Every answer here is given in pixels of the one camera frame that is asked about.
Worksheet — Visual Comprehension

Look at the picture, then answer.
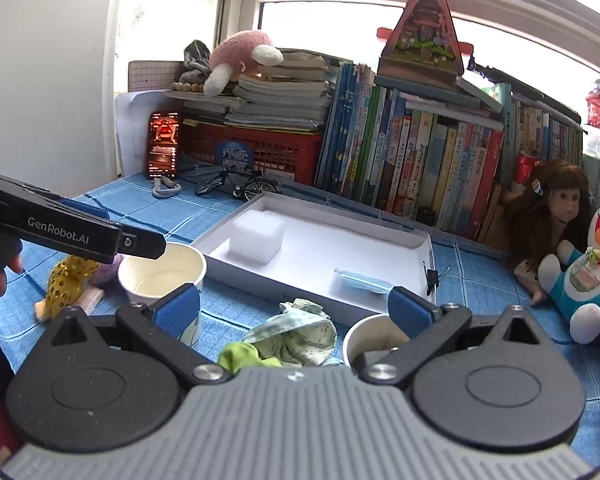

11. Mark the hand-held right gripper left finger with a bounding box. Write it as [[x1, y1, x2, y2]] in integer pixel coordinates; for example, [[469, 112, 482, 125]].
[[49, 284, 233, 386]]

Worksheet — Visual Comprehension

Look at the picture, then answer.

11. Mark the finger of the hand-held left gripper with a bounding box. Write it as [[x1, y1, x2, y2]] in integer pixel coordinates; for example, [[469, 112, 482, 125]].
[[27, 186, 112, 222], [119, 229, 168, 261]]

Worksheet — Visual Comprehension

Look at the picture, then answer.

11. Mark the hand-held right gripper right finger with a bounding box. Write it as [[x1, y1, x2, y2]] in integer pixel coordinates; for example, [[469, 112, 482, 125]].
[[354, 286, 546, 386]]

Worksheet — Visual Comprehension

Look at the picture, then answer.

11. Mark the purple plush piece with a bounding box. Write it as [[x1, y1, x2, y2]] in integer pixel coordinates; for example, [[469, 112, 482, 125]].
[[92, 254, 126, 286]]

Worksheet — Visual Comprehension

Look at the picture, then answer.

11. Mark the gold sequin bow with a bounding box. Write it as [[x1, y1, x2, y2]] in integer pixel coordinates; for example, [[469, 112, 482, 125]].
[[44, 254, 103, 318]]

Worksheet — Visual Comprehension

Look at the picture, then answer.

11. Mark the shallow white cardboard tray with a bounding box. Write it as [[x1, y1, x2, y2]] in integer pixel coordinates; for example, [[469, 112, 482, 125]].
[[190, 191, 437, 328]]

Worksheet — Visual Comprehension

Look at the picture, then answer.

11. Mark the green checked cloth pouch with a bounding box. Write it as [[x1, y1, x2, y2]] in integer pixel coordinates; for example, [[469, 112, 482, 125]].
[[243, 298, 338, 367]]

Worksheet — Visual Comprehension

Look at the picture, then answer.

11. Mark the white paper cup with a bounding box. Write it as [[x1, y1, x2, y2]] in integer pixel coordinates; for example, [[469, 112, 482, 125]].
[[117, 243, 208, 347], [342, 314, 416, 371]]

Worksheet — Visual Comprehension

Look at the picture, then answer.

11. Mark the black binder clip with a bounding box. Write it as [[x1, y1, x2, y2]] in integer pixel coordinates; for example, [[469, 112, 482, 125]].
[[422, 262, 453, 297]]

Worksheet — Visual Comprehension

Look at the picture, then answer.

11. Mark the grey carabiner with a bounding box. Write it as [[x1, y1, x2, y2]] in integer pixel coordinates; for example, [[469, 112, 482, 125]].
[[151, 176, 182, 199]]

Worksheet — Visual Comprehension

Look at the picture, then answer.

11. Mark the blue face mask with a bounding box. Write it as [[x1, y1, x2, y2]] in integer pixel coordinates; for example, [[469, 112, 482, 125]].
[[332, 268, 396, 295]]

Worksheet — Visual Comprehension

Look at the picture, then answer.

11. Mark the blue checked tablecloth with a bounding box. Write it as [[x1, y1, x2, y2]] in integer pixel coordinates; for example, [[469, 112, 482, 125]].
[[0, 172, 600, 453]]

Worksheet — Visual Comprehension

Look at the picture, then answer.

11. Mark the white board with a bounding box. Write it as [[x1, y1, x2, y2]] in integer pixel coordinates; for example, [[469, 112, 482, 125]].
[[115, 91, 181, 178]]

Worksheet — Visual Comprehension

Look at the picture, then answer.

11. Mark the smartphone with lit screen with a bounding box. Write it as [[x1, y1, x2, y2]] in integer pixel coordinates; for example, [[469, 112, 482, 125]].
[[146, 111, 181, 181]]

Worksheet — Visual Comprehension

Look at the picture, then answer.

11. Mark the white foam block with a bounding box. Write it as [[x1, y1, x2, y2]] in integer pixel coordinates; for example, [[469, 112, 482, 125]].
[[228, 210, 287, 266]]

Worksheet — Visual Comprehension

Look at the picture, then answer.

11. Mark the miniature black bicycle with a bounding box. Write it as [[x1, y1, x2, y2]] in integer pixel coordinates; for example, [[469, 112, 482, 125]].
[[195, 164, 280, 204]]

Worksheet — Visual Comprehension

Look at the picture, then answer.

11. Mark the grid pattern board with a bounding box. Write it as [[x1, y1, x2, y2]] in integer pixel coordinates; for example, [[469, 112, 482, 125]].
[[127, 60, 187, 93]]

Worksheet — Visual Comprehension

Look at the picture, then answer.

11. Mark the row of upright books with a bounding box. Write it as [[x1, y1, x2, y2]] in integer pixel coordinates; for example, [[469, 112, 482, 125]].
[[315, 60, 586, 241]]

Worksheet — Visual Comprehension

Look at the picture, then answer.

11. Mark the red plastic basket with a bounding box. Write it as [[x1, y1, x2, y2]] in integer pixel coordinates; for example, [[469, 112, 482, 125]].
[[179, 121, 326, 187]]

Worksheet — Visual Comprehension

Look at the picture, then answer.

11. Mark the blue robot cat plush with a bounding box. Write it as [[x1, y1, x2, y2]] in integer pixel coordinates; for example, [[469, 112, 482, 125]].
[[530, 192, 600, 345]]

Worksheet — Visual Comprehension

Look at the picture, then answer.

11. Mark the brown-haired doll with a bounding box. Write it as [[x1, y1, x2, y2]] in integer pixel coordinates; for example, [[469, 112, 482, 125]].
[[502, 159, 592, 296]]

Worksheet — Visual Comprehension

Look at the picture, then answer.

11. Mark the red can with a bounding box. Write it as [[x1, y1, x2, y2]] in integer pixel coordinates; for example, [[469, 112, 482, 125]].
[[516, 152, 543, 186]]

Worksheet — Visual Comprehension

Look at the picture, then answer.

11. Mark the grey plush toy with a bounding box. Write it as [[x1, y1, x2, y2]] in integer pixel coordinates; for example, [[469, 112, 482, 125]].
[[182, 40, 212, 86]]

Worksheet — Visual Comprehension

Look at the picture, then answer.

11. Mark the stack of flat books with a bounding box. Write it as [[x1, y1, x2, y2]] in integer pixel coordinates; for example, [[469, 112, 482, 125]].
[[162, 50, 341, 133]]

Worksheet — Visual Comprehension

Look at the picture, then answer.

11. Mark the pink plush toy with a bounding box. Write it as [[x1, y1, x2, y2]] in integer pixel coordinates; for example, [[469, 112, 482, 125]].
[[202, 30, 285, 97]]

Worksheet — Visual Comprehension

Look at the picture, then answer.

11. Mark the triangular house model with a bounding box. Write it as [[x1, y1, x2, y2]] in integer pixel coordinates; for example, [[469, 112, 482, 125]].
[[376, 0, 476, 91]]

